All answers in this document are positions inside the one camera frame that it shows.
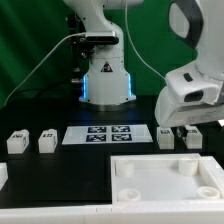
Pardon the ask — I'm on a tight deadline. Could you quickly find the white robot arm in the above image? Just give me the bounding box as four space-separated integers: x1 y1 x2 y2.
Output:
63 0 224 127

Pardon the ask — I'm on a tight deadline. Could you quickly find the white sheet with markers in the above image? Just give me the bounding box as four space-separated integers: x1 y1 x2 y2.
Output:
62 124 153 145

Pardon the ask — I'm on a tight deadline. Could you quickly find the black camera on base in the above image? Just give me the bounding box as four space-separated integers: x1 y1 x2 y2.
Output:
85 31 119 45

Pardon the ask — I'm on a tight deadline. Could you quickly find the white front fence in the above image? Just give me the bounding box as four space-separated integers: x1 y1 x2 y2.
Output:
0 200 224 224

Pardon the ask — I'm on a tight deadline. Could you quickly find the white square tabletop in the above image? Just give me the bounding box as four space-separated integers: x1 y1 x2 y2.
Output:
111 154 224 204

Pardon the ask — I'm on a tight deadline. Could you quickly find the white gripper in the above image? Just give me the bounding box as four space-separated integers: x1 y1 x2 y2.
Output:
155 87 224 127

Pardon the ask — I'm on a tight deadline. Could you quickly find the white cable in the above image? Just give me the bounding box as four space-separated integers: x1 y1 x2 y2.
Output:
3 0 168 107

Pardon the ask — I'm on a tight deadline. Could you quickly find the white fence block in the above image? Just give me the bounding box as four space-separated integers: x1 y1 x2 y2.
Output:
0 163 8 191
199 156 224 199

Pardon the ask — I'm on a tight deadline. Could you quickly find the black cable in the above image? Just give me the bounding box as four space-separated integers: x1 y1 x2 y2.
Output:
6 83 83 104

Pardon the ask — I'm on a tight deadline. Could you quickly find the white left fence block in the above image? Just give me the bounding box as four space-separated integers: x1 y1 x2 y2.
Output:
0 163 8 191

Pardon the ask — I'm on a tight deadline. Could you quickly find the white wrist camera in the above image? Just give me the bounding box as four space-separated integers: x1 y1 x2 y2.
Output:
165 62 224 105

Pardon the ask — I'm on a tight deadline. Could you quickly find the black camera stand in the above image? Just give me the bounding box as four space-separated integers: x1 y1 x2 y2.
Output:
66 13 85 101

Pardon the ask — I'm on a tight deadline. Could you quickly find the white right fence block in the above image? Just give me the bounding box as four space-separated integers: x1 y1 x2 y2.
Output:
199 156 224 199

